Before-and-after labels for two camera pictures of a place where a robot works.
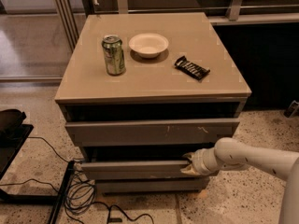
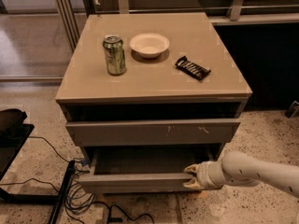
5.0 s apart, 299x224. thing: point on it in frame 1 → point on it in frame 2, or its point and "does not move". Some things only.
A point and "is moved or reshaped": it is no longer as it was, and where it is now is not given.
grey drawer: (138, 170) is moved or reshaped
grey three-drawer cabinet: (140, 91) does not move
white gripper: (200, 162) → (205, 175)
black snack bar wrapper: (192, 69) does not move
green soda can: (114, 55) does not move
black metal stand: (13, 132) does not move
